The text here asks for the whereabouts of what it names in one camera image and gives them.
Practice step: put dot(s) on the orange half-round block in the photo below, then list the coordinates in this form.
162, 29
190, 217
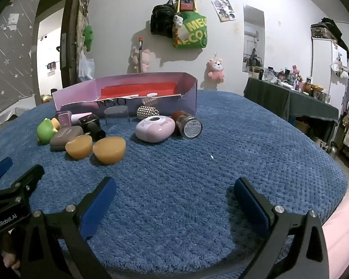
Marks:
109, 151
78, 148

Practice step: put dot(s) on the brown rounded case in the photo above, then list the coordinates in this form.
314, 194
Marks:
65, 136

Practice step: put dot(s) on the black nail polish bottle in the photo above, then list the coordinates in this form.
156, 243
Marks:
90, 122

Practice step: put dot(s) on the purple cardboard box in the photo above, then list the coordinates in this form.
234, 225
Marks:
189, 98

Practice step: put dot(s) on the blue fleece blanket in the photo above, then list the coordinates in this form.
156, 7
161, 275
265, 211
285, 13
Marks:
177, 165

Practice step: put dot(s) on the black backpack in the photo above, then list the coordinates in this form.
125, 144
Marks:
161, 20

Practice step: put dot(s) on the pale pink plush toy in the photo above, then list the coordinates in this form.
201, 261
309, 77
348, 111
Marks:
145, 59

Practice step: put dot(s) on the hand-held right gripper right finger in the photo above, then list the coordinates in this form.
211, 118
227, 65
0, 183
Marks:
251, 206

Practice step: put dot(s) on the green plush toy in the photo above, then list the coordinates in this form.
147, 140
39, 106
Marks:
88, 37

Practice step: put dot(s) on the table with dark green cloth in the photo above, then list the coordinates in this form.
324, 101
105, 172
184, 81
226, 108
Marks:
279, 98

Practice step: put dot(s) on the green tote bag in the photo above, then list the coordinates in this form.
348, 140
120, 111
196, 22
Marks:
192, 32

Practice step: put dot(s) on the white cabinet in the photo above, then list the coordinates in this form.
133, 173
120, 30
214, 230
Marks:
322, 58

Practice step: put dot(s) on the purple nail polish bottle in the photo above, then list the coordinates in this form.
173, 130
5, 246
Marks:
63, 118

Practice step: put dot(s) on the star-printed curtain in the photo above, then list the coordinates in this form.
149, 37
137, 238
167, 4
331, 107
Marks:
8, 64

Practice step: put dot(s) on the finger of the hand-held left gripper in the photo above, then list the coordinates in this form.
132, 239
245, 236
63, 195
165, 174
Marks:
0, 168
26, 180

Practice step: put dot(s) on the small white plush toy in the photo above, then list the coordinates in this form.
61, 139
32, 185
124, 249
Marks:
178, 21

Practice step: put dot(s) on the photo wall poster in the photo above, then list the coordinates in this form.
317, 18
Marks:
224, 10

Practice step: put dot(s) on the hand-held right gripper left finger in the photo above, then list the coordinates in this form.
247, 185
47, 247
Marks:
100, 206

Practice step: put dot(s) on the clutter of bottles and jars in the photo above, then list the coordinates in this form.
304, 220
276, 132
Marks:
290, 80

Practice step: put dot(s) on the clear plastic cup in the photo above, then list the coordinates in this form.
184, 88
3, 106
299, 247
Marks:
116, 116

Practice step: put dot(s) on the dark red jar silver lid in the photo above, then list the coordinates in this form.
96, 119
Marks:
192, 126

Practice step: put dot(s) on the wall mirror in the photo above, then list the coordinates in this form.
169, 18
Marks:
253, 35

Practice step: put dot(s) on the metal kettle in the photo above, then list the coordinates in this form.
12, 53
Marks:
332, 148

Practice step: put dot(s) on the dark bags on cabinet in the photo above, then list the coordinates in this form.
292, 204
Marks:
327, 27

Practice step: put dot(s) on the pink cloth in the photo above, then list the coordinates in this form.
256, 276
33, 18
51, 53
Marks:
343, 223

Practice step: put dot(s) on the clear plastic bag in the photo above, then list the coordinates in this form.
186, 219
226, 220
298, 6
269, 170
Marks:
85, 68

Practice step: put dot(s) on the person's left hand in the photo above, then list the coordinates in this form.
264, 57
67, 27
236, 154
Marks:
10, 260

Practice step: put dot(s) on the orange-tipped stick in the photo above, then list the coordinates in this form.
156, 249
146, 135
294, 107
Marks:
140, 52

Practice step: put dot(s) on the pink oval case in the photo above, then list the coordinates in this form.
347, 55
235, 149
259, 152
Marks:
154, 130

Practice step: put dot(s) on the dark wooden door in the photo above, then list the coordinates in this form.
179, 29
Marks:
71, 35

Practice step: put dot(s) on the yellow red pouch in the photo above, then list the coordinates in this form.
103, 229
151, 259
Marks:
186, 3

